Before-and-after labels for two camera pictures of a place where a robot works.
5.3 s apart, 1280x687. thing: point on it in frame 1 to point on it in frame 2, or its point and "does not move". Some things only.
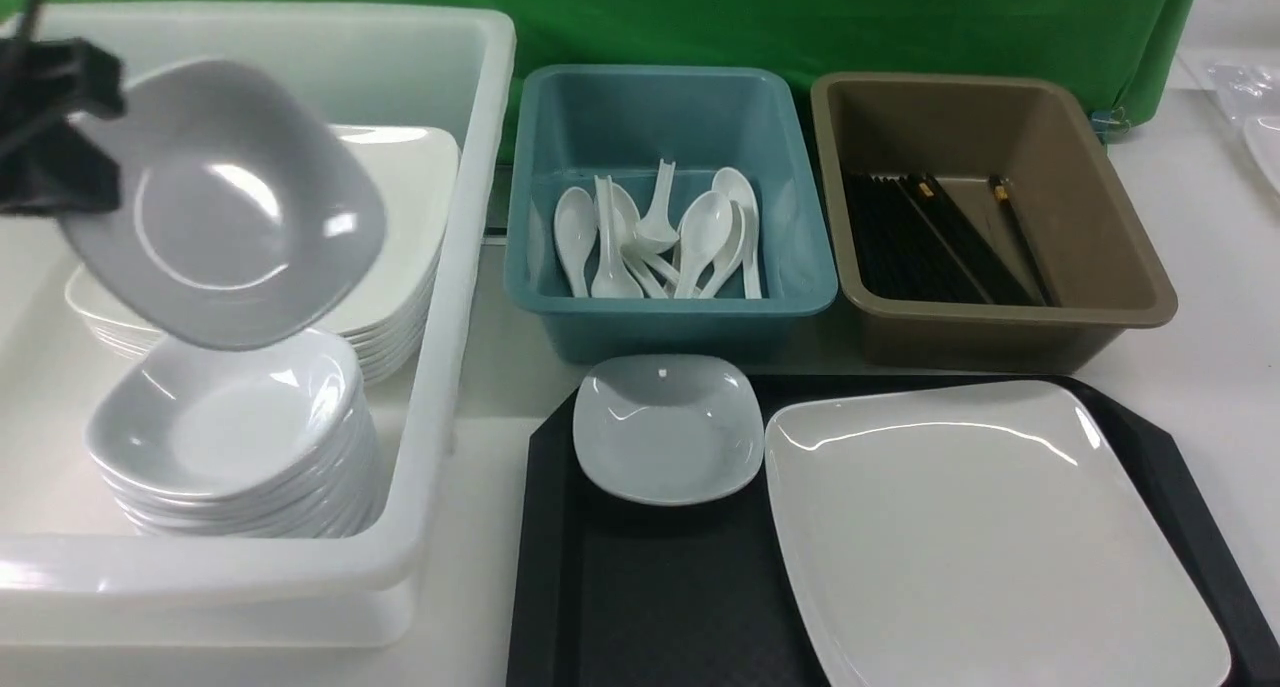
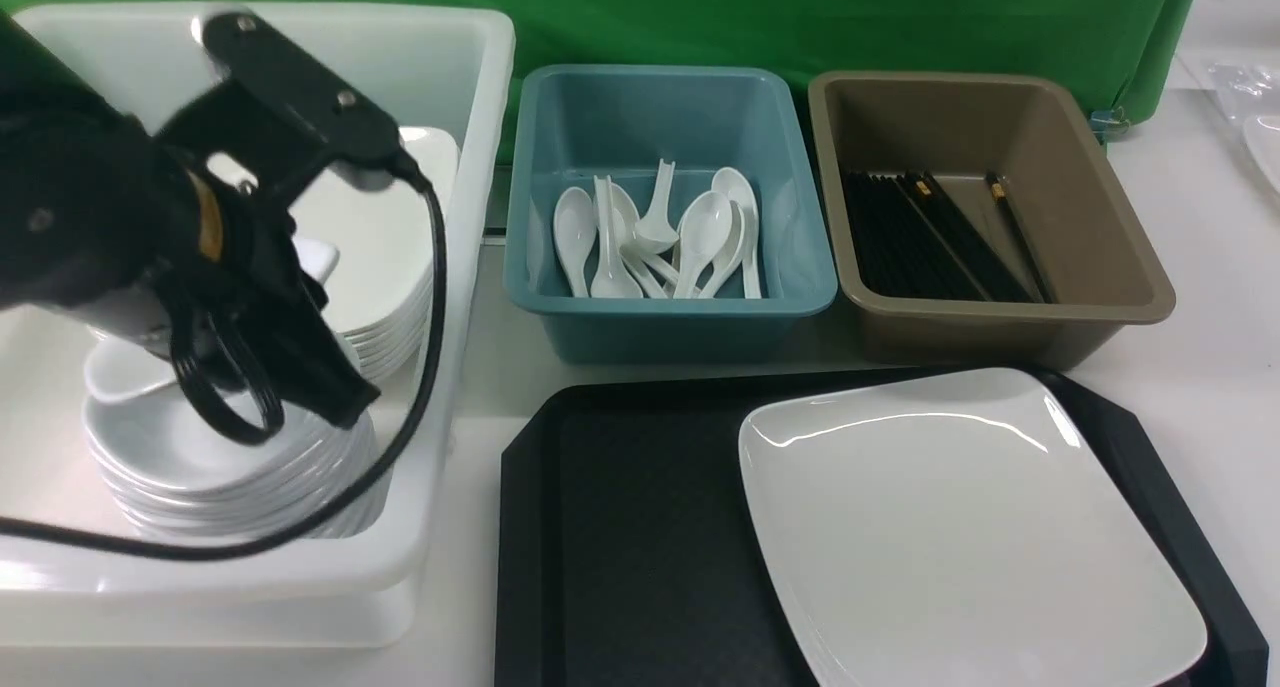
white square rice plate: x=995 y=536 does not move
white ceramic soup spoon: x=657 y=232 does not move
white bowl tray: x=669 y=429 to x=119 y=361
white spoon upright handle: x=611 y=275 does not move
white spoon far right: x=738 y=188 does not move
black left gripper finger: x=47 y=166 to x=310 y=367
